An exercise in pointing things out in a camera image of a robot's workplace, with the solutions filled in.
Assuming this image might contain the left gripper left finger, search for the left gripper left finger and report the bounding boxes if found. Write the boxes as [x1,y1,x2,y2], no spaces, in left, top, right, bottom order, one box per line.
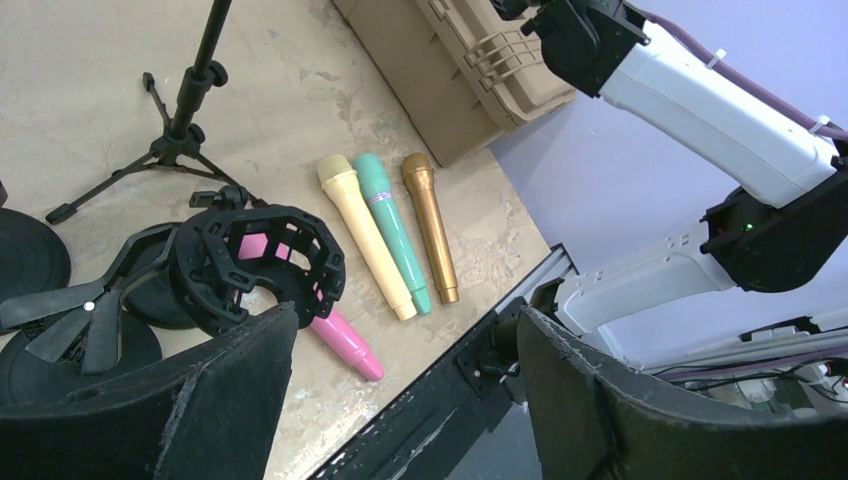
[1,302,298,479]

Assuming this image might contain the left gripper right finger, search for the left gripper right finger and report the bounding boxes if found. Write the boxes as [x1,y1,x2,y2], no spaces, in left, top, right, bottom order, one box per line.
[517,307,847,479]

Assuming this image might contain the pink microphone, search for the pink microphone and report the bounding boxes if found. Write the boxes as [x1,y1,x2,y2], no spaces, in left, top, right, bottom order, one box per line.
[239,233,384,382]

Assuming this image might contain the shock mount round-base stand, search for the shock mount round-base stand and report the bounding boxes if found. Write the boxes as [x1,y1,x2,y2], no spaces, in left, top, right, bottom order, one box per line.
[126,186,346,336]

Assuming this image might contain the clip round-base stand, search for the clip round-base stand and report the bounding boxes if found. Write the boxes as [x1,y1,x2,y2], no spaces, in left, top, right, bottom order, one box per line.
[1,184,71,302]
[1,223,178,406]

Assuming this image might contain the yellow microphone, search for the yellow microphone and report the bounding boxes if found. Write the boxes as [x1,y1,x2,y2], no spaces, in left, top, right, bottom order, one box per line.
[316,154,417,321]

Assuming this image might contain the black tripod shock-mount stand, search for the black tripod shock-mount stand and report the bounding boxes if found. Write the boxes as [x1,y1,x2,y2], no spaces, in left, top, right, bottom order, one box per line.
[45,0,241,225]

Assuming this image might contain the teal microphone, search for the teal microphone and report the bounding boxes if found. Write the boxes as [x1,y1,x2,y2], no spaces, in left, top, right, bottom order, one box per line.
[353,153,432,315]

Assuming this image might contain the gold microphone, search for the gold microphone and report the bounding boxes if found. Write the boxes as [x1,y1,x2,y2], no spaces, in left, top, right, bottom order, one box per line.
[401,153,460,304]

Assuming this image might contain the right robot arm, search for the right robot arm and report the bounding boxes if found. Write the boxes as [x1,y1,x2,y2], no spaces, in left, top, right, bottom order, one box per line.
[494,1,847,335]

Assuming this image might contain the tan hard case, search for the tan hard case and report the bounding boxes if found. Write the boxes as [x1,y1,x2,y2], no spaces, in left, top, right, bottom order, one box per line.
[335,0,576,167]

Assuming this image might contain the black mounting base rail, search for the black mounting base rail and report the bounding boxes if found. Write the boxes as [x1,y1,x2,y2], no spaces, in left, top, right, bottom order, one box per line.
[311,245,572,479]

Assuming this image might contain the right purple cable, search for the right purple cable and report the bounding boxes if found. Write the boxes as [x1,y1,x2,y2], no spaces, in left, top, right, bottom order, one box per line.
[635,6,848,144]

